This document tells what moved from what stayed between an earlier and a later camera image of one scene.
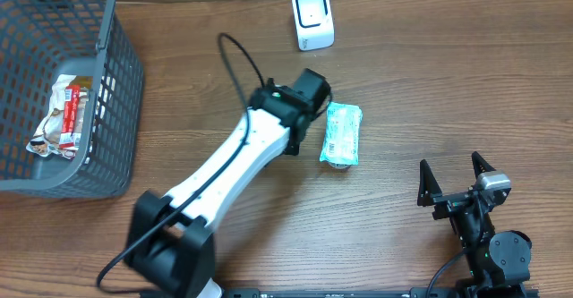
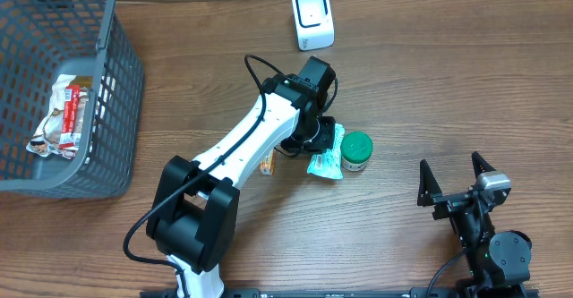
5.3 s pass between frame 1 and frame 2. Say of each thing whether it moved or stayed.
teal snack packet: moved
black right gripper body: stayed
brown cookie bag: stayed
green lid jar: moved
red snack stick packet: stayed
